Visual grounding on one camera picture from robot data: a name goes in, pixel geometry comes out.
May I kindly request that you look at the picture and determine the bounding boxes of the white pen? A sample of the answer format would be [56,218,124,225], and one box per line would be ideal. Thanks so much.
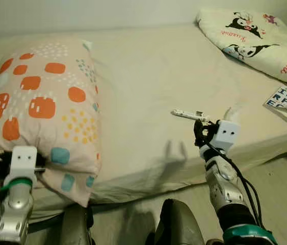
[171,109,210,122]

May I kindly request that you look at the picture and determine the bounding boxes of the white tissue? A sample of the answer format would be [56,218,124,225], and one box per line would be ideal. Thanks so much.
[224,105,246,123]

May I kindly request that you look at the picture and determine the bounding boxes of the pink pillow with orange spots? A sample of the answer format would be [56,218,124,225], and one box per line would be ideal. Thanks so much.
[0,37,103,207]

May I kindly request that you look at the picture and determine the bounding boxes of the grey left robot leg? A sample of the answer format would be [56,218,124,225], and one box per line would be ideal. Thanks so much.
[59,204,94,245]

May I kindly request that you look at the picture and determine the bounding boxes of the grey robot leg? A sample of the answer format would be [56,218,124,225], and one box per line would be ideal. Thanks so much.
[155,198,207,245]
[59,204,94,245]

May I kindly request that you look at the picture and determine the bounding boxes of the mattress with cream sheet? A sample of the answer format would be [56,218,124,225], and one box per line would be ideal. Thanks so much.
[0,23,287,225]

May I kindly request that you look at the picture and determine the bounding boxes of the grey right robot leg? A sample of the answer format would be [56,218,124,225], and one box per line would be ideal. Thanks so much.
[155,198,207,245]

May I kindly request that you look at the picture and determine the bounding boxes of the cream cartoon print blanket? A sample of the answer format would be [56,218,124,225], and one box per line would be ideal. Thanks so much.
[195,8,287,90]

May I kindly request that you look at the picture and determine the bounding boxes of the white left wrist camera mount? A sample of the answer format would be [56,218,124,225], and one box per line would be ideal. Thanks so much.
[8,146,38,187]

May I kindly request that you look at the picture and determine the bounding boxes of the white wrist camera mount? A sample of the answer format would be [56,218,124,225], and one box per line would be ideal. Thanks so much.
[8,146,38,187]
[216,120,242,153]

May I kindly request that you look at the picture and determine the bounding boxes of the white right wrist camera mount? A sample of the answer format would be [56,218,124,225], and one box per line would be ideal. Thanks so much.
[216,120,242,153]

